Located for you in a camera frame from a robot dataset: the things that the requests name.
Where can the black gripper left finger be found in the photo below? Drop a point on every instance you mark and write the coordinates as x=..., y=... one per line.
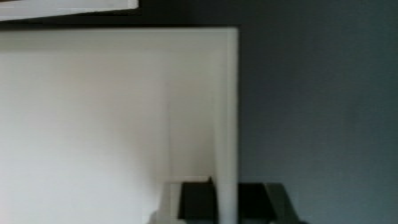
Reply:
x=187, y=203

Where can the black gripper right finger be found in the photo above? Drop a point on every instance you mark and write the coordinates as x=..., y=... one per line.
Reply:
x=265, y=206

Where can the white drawer cabinet frame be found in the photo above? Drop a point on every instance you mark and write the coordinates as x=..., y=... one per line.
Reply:
x=118, y=123

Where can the white front fence rail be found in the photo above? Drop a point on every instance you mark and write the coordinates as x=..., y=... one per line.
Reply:
x=20, y=9

